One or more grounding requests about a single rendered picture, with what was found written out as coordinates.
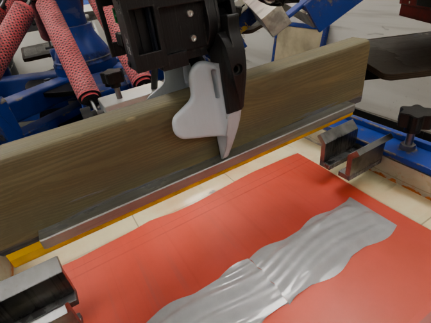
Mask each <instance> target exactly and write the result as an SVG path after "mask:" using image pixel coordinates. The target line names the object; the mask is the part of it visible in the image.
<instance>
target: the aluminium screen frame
mask: <svg viewBox="0 0 431 323"><path fill-rule="evenodd" d="M325 131H326V130H325V129H321V130H319V131H317V132H315V133H313V134H310V135H308V136H306V137H304V138H306V139H307V140H310V141H311V142H313V143H315V144H317V145H320V146H321V142H320V141H319V139H318V137H317V136H318V135H319V134H321V133H324V132H325ZM355 147H358V148H361V147H363V146H361V145H359V144H355ZM369 170H370V171H372V172H374V173H376V174H378V175H380V176H382V177H384V178H386V179H388V180H390V181H392V182H394V183H396V184H398V185H400V186H402V187H404V188H406V189H408V190H410V191H412V192H415V193H417V194H419V195H421V196H423V197H425V198H427V199H429V200H431V176H430V175H428V174H425V173H424V172H421V171H419V170H416V169H414V168H412V167H409V166H407V165H405V164H403V163H400V162H398V161H396V160H393V159H391V158H389V157H386V156H384V155H383V156H382V161H381V163H379V164H378V165H376V166H374V167H373V168H371V169H369ZM12 276H13V265H12V264H11V262H10V261H9V259H8V258H7V257H6V256H0V282H1V281H3V280H5V279H7V278H9V277H12Z"/></svg>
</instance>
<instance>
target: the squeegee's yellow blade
mask: <svg viewBox="0 0 431 323"><path fill-rule="evenodd" d="M41 247H43V246H42V244H41V243H40V241H39V242H36V243H34V244H31V245H29V246H27V247H25V248H22V249H20V250H18V251H15V252H14V253H11V254H8V255H6V257H7V258H8V259H9V261H12V260H14V259H17V258H19V257H21V256H24V255H25V254H28V253H30V252H32V251H35V250H37V249H40V248H41Z"/></svg>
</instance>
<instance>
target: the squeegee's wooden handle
mask: <svg viewBox="0 0 431 323"><path fill-rule="evenodd" d="M369 49H370V43H369V40H367V39H366V38H357V37H351V38H347V39H344V40H341V41H338V42H334V43H332V44H328V45H325V46H321V47H318V48H315V49H311V50H309V51H305V52H302V53H298V54H295V55H292V56H288V57H286V58H282V59H279V60H276V61H273V62H269V63H265V64H263V65H259V66H256V67H253V68H250V69H246V88H245V96H244V107H243V108H242V110H241V117H240V121H239V126H238V129H237V132H236V136H235V139H234V141H233V145H232V148H231V149H234V148H236V147H238V146H240V145H243V144H246V143H248V142H250V141H252V140H255V139H257V138H260V137H262V136H264V135H267V134H269V133H272V132H274V131H276V130H279V129H281V128H284V127H286V126H288V125H291V124H293V123H295V122H298V121H300V120H303V119H305V118H307V117H309V116H312V115H314V114H317V113H319V112H321V111H324V110H326V109H329V108H331V107H333V106H336V105H338V104H341V103H343V102H345V101H348V102H351V103H355V104H357V103H359V102H361V99H362V93H363V88H364V80H365V76H366V69H367V64H368V56H369ZM189 99H190V87H188V88H184V89H181V90H177V91H175V92H171V93H168V94H165V95H161V96H158V97H154V98H152V99H148V100H145V101H142V102H139V103H135V104H131V105H129V106H125V107H122V108H119V109H116V110H112V111H110V112H106V113H102V114H100V115H96V116H93V117H89V118H87V119H83V120H79V121H77V122H73V123H70V124H66V125H64V126H60V127H57V128H54V129H50V130H47V131H43V132H41V133H37V134H34V135H31V136H28V137H24V138H21V139H18V140H14V141H12V142H8V143H5V144H1V145H0V256H6V255H8V254H11V253H14V252H15V251H18V250H20V249H22V248H25V247H27V246H29V245H31V244H34V243H36V242H39V237H38V231H39V230H41V229H44V228H46V227H49V226H51V225H53V224H56V223H58V222H61V221H63V220H65V219H68V218H70V217H73V216H75V215H77V214H79V213H82V212H84V211H87V210H89V209H91V208H94V207H96V206H99V205H100V204H103V203H106V202H108V201H111V200H112V199H115V198H117V197H120V196H122V195H124V194H127V193H129V192H132V191H134V190H136V189H138V188H141V187H144V186H146V185H148V184H150V183H153V182H156V181H158V180H160V179H162V178H165V177H167V176H170V175H172V174H174V173H177V172H179V171H181V170H184V169H186V168H189V167H191V166H193V165H196V164H198V163H201V162H203V161H205V160H208V159H210V158H213V157H215V156H217V155H219V148H218V143H217V137H203V138H190V139H182V138H179V137H177V136H176V135H175V134H174V131H173V126H172V120H173V117H174V116H175V114H176V113H177V112H178V111H179V110H180V109H181V108H182V107H183V106H184V105H185V104H186V103H187V102H188V101H189Z"/></svg>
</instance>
